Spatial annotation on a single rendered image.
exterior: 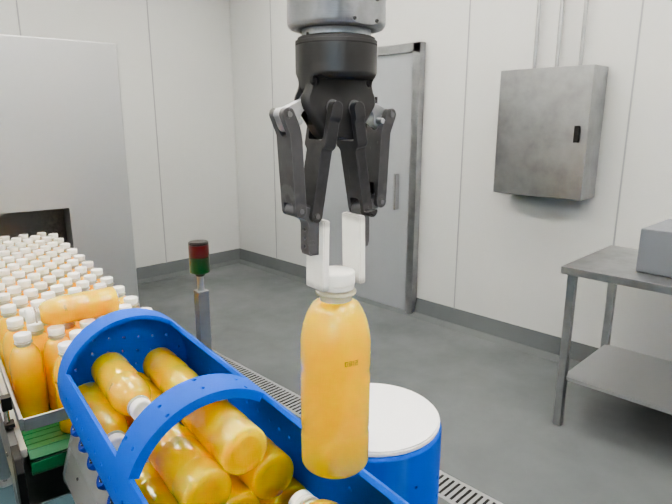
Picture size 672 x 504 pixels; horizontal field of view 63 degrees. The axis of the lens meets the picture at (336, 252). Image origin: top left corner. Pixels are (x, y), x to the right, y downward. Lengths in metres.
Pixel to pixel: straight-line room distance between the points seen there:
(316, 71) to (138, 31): 5.50
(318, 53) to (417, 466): 0.82
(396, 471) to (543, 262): 3.14
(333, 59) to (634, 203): 3.42
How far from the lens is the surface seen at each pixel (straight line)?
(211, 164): 6.29
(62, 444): 1.49
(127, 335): 1.28
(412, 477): 1.12
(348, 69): 0.50
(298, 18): 0.51
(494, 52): 4.23
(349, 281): 0.54
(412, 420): 1.17
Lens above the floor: 1.63
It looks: 13 degrees down
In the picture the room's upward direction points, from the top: straight up
